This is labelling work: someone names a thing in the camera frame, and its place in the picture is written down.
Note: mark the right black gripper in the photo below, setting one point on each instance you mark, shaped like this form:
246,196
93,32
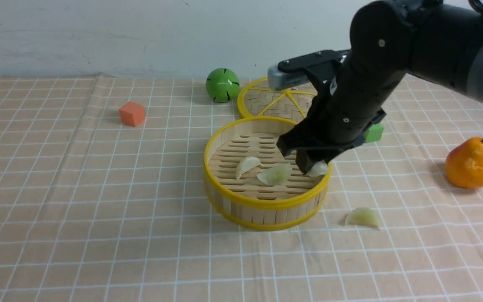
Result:
343,109

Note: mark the white dumpling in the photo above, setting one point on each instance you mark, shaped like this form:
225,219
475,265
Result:
318,169
245,165

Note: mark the pale green dumpling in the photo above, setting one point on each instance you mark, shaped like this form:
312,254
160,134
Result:
365,217
277,175

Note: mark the right grey black robot arm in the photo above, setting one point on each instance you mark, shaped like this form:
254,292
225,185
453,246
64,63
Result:
439,43

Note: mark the bamboo steamer tray yellow rim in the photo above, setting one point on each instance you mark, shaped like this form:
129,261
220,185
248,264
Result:
247,201

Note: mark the woven bamboo steamer lid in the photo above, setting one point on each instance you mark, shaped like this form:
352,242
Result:
257,99

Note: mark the green foam cube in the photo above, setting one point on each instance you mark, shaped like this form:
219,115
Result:
374,133

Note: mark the green toy ball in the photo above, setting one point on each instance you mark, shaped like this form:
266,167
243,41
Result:
222,85

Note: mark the orange yellow toy pear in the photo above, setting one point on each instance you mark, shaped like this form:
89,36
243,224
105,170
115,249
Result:
464,164

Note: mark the orange foam cube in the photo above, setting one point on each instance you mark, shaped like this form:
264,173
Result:
132,114

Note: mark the beige grid tablecloth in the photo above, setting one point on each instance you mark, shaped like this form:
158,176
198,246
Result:
92,210

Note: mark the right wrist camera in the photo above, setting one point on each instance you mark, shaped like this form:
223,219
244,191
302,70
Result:
315,68

